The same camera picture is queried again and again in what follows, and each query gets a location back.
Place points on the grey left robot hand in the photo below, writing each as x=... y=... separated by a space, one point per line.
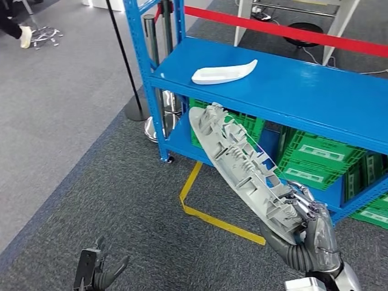
x=110 y=277

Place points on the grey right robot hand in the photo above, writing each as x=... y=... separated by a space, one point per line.
x=324 y=241

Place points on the grey plastic wheel hubcap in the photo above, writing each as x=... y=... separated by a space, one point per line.
x=236 y=160

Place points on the blue metal shelf rack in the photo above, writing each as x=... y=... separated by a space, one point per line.
x=303 y=92

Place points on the white curved plastic part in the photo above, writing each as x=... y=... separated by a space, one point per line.
x=221 y=74

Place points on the green plastic crate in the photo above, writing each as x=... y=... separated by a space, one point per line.
x=373 y=213
x=251 y=124
x=315 y=160

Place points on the yellow floor tape square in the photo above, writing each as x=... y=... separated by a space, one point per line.
x=212 y=219

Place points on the black pole stanchion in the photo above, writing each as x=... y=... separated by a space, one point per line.
x=137 y=110

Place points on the black round stool seat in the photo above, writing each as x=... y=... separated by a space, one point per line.
x=303 y=34

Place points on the red barrier belt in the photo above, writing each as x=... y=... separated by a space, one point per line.
x=287 y=34

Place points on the white desk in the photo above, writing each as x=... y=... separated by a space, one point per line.
x=342 y=24

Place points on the white power strip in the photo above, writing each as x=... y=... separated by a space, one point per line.
x=260 y=14

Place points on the chrome stanchion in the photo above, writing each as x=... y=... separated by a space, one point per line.
x=167 y=32
x=150 y=40

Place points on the chrome chair base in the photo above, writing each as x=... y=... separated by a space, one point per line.
x=45 y=36

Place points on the white lit display block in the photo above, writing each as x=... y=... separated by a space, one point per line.
x=103 y=4

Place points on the person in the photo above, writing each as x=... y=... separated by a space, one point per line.
x=9 y=24

